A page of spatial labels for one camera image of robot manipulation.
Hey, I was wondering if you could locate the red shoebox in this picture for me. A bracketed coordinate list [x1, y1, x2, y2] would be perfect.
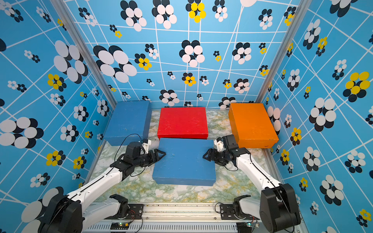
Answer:
[157, 107, 209, 139]

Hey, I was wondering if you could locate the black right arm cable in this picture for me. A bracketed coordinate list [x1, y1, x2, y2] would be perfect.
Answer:
[224, 151, 295, 233]

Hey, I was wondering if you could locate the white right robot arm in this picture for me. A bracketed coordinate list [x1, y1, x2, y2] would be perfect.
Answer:
[203, 135, 301, 233]

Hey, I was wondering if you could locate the blue shoebox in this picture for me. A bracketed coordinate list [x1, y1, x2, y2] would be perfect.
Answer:
[152, 138, 216, 186]
[104, 101, 152, 146]

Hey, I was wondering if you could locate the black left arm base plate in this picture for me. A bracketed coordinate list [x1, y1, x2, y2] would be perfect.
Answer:
[106, 204, 145, 220]

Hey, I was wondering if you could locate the orange shoebox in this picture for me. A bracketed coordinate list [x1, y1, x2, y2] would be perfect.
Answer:
[228, 103, 279, 149]

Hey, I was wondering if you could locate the green circuit board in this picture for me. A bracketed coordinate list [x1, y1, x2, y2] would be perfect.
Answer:
[236, 222, 259, 233]
[110, 222, 130, 232]

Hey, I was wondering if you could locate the left aluminium corner post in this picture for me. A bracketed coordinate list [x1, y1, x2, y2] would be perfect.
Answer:
[51, 1, 117, 109]

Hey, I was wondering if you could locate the aluminium front rail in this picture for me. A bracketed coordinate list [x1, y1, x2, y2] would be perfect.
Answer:
[90, 200, 263, 226]

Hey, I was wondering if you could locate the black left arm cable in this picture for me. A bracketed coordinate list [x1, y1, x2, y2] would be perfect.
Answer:
[114, 133, 143, 164]

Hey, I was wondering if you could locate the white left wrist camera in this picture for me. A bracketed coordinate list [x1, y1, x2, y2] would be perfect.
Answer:
[142, 139, 152, 154]

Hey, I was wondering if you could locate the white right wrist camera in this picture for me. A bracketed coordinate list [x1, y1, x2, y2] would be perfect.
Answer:
[214, 139, 224, 152]

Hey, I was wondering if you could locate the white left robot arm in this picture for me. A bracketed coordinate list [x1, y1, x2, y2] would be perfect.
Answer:
[37, 142, 166, 233]

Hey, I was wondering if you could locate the right green circuit board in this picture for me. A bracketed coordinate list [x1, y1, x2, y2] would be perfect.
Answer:
[236, 222, 259, 233]

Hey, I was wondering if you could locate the right aluminium corner post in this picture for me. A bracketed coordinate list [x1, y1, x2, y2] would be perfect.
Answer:
[255, 0, 312, 103]

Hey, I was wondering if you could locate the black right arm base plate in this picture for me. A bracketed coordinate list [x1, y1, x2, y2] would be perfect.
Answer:
[215, 203, 259, 221]

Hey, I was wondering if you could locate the left green circuit board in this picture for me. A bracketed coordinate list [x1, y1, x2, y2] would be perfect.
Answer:
[110, 222, 130, 232]

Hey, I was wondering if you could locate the aluminium corner post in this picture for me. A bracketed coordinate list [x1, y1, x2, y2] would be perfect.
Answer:
[255, 0, 312, 103]
[51, 1, 117, 109]

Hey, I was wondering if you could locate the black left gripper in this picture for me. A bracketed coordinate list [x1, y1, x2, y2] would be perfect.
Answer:
[134, 148, 167, 169]

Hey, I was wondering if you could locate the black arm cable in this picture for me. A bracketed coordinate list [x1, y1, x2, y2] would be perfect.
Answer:
[224, 151, 295, 233]
[114, 133, 143, 164]

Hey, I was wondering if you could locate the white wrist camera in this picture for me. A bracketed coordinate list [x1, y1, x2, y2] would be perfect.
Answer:
[214, 139, 224, 152]
[142, 139, 152, 154]

